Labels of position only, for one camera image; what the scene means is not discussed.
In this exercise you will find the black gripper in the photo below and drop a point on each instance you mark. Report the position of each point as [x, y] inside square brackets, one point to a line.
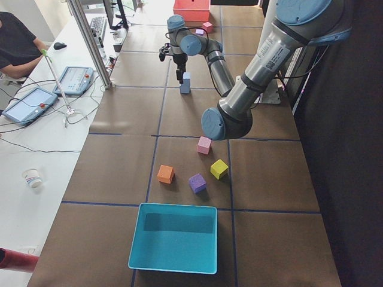
[179, 60]

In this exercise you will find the light blue block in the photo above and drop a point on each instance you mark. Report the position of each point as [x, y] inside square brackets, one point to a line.
[186, 79]
[184, 89]

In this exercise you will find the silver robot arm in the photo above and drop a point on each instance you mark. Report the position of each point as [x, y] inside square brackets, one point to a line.
[296, 24]

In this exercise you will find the purple foam block right side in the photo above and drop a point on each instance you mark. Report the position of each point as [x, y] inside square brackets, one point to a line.
[200, 32]

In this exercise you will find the purple foam block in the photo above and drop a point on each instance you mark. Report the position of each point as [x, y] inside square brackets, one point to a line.
[200, 32]
[197, 183]

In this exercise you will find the magenta foam block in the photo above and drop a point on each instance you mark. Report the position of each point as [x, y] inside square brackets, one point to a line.
[208, 27]

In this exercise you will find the pink plastic bin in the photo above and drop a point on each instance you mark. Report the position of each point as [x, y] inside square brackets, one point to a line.
[193, 10]

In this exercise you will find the pink foam block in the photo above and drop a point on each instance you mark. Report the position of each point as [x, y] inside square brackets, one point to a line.
[204, 145]

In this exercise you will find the keyboard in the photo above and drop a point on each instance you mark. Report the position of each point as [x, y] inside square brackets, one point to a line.
[98, 26]

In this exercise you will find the yellow foam block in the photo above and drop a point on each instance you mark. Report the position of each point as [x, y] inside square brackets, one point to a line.
[219, 169]

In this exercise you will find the orange foam block left side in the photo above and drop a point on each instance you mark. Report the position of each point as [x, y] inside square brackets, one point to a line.
[165, 174]

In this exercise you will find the teach pendant far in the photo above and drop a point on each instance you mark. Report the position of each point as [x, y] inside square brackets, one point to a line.
[76, 80]

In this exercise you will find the teach pendant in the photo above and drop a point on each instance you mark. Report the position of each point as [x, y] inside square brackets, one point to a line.
[76, 80]
[31, 106]

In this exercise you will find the purple foam block left side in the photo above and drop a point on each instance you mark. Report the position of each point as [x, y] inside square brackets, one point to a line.
[197, 183]

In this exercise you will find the computer mouse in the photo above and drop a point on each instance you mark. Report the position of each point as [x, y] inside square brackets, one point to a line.
[59, 45]

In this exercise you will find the teach pendant near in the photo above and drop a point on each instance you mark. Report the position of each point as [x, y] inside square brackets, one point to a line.
[31, 106]

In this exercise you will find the person in black shirt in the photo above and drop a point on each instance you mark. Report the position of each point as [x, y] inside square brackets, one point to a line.
[21, 50]

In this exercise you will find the teal plastic bin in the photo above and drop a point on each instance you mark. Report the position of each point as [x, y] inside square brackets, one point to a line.
[176, 238]

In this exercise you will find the paper cup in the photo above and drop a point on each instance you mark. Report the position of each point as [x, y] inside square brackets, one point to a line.
[32, 178]

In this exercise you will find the red cylinder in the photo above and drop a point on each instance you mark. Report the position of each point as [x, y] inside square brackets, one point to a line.
[18, 261]

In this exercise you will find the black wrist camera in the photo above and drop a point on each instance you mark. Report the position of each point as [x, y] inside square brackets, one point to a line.
[165, 51]

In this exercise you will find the white mounting post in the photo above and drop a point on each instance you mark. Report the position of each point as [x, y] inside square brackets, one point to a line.
[267, 95]

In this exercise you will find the aluminium frame post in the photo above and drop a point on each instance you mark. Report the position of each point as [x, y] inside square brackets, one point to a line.
[89, 39]

